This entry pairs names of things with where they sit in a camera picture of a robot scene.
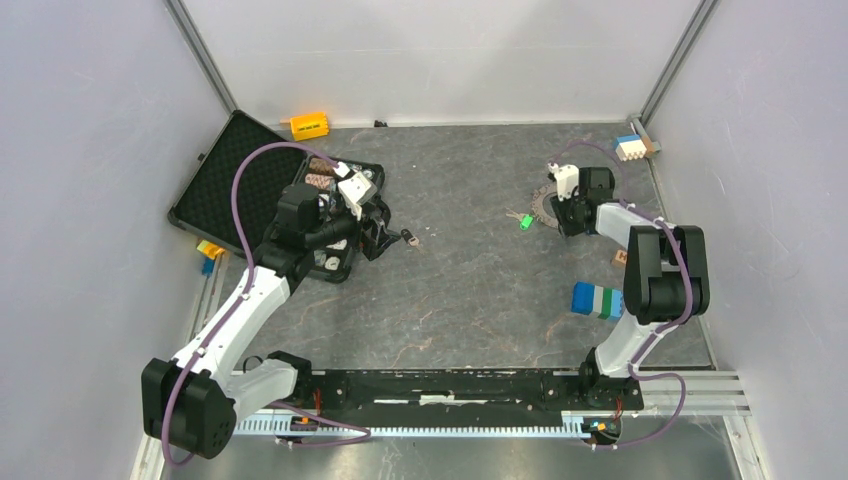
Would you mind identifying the yellow blue blocks at left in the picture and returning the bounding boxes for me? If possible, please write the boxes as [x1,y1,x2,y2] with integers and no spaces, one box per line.
[196,240,226,277]

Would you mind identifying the small wooden block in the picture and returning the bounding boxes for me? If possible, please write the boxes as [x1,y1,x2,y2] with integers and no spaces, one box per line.
[611,249,628,268]

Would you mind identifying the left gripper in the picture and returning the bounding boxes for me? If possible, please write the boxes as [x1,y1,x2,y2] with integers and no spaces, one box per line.
[305,199,400,260]

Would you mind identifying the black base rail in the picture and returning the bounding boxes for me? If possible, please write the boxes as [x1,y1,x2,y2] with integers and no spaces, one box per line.
[273,368,644,428]

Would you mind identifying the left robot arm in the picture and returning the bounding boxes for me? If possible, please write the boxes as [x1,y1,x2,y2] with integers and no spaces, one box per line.
[141,171,390,459]

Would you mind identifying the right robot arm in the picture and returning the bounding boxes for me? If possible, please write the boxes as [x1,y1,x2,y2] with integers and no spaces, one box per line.
[548,163,710,408]

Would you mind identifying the green key tag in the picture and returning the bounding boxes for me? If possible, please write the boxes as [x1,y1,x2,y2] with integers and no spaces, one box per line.
[519,214,534,231]

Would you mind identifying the black poker chip case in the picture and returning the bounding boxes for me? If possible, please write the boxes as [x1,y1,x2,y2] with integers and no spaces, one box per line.
[167,110,400,284]

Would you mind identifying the yellow toy block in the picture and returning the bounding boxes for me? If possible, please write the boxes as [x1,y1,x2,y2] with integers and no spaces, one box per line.
[289,112,330,142]

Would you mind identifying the blue white toy block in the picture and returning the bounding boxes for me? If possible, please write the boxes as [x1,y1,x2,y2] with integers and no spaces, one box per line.
[614,134,648,162]

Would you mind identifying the blue green toy block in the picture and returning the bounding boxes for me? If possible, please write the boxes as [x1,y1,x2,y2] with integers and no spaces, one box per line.
[570,282,624,322]

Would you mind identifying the key with black tag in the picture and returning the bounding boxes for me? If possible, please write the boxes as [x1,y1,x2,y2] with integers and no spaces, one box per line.
[400,229,421,248]

